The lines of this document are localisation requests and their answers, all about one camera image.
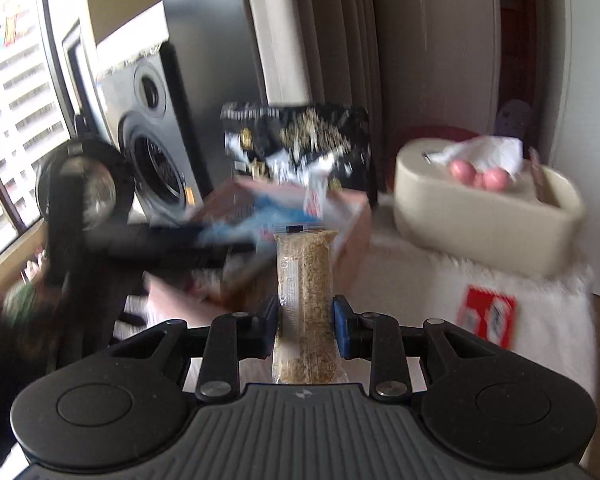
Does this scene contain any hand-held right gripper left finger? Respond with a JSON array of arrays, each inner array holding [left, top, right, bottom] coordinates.
[[111, 299, 281, 404]]

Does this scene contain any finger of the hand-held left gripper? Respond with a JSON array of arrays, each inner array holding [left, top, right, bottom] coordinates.
[[180, 224, 262, 272]]

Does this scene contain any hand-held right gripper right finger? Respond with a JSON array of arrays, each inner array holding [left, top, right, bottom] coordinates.
[[332, 294, 502, 404]]

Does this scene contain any clear-wrapped grain bar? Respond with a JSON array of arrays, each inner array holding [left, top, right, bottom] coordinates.
[[271, 223, 349, 386]]

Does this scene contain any blue snack packet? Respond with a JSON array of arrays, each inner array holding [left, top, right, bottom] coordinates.
[[185, 194, 322, 262]]

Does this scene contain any pink cardboard box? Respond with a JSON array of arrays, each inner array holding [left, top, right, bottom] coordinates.
[[144, 177, 374, 322]]

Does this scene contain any person's left forearm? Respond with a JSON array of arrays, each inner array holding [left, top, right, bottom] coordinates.
[[0, 280, 67, 463]]

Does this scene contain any white fluffy cloth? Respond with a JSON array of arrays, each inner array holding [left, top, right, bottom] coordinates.
[[114, 244, 599, 397]]

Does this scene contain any white red clear snack packet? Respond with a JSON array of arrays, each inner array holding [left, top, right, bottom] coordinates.
[[303, 172, 332, 221]]

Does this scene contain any black speaker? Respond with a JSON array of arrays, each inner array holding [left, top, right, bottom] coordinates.
[[95, 42, 214, 229]]

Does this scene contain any black gold-print snack bag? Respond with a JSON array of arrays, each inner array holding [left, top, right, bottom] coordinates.
[[219, 101, 374, 197]]

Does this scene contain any red white flat packet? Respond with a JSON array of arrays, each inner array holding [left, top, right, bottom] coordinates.
[[454, 283, 520, 352]]

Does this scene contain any cream oval container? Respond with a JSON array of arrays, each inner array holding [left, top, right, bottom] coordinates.
[[392, 134, 587, 279]]

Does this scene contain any pink ball ornament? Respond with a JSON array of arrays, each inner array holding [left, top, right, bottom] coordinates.
[[447, 157, 507, 192]]

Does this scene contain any dark red round object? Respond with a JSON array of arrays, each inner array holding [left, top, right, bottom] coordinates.
[[387, 124, 482, 192]]

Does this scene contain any beige curtain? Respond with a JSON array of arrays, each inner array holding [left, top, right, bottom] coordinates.
[[239, 0, 387, 112]]

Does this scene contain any dark window frame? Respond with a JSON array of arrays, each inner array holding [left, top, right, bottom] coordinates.
[[0, 0, 107, 282]]

